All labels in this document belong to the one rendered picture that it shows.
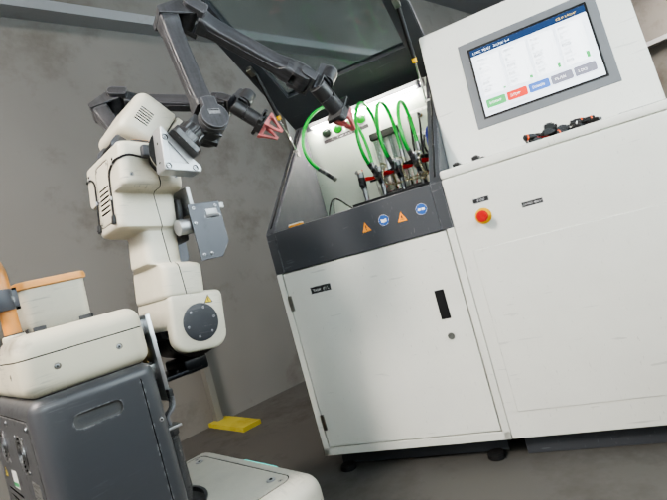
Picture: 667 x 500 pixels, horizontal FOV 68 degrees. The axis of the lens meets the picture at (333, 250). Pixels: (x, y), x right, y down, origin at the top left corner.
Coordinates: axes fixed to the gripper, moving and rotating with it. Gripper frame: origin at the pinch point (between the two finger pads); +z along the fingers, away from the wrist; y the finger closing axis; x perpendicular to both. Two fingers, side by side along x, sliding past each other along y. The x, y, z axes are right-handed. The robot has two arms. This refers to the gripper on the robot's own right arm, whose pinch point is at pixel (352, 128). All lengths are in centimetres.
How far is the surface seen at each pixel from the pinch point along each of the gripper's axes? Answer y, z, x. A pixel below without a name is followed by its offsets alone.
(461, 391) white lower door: -65, 71, -9
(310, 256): -30.2, 23.8, 30.5
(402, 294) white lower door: -40, 44, 1
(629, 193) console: -18, 47, -71
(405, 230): -24.3, 30.6, -6.1
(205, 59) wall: 156, -12, 165
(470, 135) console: 16.7, 33.4, -26.0
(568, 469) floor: -84, 88, -38
